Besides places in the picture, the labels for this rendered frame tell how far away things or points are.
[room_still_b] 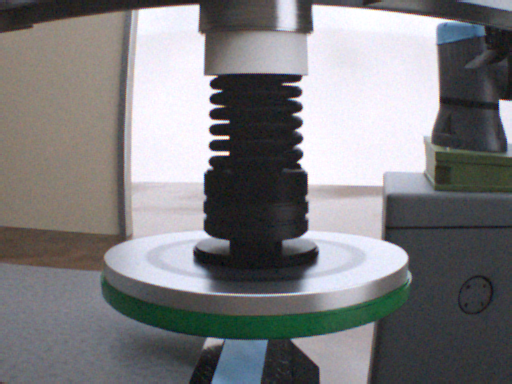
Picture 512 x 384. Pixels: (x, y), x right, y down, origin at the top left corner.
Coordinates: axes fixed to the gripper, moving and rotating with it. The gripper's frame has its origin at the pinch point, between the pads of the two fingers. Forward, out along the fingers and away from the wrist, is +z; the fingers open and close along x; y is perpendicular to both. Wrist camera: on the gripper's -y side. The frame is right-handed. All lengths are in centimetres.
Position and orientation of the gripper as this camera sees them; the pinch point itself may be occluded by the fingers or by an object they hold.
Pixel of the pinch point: (457, 29)
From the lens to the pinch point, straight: 132.5
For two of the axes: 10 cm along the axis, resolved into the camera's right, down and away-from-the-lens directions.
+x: 1.4, 9.6, 2.3
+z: -7.8, -0.3, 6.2
